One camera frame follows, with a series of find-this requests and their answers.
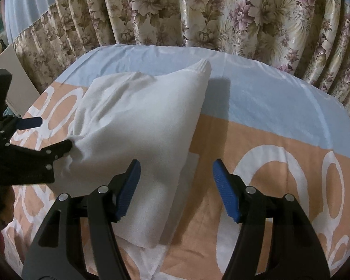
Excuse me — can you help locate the white knit garment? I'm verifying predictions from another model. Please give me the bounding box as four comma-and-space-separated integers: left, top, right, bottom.
50, 59, 212, 249

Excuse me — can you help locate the orange and blue bedsheet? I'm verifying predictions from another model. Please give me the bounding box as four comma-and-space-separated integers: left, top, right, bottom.
12, 45, 350, 279

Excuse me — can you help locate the floral and blue curtain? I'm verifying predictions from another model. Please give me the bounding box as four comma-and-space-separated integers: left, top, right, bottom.
1, 0, 350, 147

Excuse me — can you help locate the beige board against wall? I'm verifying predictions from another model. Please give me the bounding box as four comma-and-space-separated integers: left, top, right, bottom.
0, 44, 40, 116

